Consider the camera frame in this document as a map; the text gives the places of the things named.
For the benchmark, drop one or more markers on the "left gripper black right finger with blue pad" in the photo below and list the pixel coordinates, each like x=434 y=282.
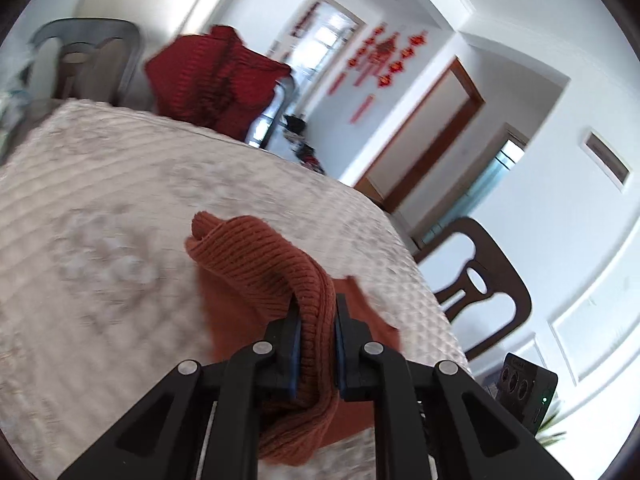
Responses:
x=432 y=422

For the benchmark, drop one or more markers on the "beige quilted table cover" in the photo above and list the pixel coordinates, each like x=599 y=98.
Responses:
x=98 y=296

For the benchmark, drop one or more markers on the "rust orange knit sweater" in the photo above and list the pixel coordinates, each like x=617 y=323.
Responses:
x=247 y=275

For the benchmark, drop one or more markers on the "black camera box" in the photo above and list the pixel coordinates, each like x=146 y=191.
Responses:
x=526 y=390

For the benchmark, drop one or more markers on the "red checked garment on chair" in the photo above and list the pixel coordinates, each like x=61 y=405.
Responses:
x=214 y=81

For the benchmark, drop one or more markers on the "dark chair behind red garment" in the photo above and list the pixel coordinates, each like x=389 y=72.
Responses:
x=265 y=126

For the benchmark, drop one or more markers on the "dark brown wooden chair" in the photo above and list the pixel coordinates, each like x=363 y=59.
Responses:
x=487 y=273

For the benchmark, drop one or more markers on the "brown wooden door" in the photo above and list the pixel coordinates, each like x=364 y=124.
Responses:
x=423 y=138

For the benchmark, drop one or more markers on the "red Chinese knot decoration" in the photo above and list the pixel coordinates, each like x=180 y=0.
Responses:
x=378 y=61

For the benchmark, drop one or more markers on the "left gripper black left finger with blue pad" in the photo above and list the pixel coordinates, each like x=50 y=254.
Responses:
x=201 y=421

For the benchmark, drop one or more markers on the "grey plastic chair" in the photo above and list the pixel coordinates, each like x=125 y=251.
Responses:
x=97 y=57

